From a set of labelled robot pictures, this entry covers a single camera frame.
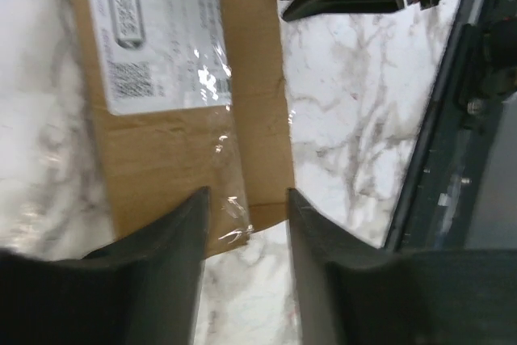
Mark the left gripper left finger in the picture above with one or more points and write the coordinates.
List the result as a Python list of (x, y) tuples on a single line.
[(142, 289)]

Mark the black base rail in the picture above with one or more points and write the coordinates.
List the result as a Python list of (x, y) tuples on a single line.
[(477, 73)]

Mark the brown cardboard express box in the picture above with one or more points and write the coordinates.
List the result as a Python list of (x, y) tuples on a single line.
[(188, 94)]

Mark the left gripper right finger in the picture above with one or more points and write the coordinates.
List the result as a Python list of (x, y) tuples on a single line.
[(349, 292)]

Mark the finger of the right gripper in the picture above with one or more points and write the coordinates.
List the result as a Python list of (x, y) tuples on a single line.
[(303, 9)]

